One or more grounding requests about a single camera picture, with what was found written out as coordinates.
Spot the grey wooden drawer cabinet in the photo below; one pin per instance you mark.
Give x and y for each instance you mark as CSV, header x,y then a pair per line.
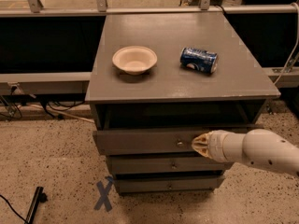
x,y
169,94

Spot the black bar on floor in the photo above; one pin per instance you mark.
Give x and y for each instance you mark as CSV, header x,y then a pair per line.
x,y
39,197

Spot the grey drawer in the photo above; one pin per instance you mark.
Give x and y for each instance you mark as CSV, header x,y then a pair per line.
x,y
162,163
168,184
155,140

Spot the blue tape cross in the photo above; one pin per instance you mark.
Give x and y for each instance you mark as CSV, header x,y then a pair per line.
x,y
104,191

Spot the blue soda can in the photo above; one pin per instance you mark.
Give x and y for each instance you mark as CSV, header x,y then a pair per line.
x,y
199,60

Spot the grey bottom drawer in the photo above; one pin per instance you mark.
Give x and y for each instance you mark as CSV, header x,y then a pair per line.
x,y
168,184

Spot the grey middle drawer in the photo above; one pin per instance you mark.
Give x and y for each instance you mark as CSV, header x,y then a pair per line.
x,y
162,163

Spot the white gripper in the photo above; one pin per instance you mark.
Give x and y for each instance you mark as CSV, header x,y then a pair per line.
x,y
215,145

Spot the grey top drawer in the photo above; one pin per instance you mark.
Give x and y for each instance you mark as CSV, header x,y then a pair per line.
x,y
155,140

